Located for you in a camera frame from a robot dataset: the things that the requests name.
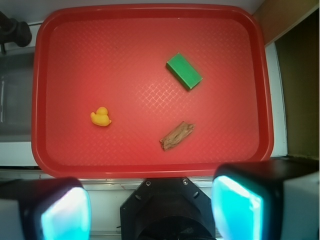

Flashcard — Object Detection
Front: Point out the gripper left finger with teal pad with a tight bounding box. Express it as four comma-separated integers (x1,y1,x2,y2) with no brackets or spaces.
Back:
0,177,92,240

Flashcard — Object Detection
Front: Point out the green rectangular block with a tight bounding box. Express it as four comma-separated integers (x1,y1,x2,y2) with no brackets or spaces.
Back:
165,52,203,91

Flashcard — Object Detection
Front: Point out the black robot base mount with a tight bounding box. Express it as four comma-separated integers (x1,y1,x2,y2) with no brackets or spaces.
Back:
119,177,216,240

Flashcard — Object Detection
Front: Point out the brown wood piece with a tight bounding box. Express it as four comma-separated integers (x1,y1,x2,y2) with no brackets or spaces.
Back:
159,121,196,152

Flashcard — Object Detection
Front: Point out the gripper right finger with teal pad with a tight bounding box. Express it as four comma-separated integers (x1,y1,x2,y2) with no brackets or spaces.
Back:
211,159,320,240

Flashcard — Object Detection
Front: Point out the yellow rubber duck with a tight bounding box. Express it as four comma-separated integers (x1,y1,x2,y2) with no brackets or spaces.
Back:
90,106,112,127

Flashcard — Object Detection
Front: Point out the red plastic tray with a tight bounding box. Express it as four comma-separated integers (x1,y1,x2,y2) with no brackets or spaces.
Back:
31,4,274,179

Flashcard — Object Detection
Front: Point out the black clamp knob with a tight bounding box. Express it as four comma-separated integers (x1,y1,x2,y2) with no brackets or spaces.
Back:
0,12,32,55

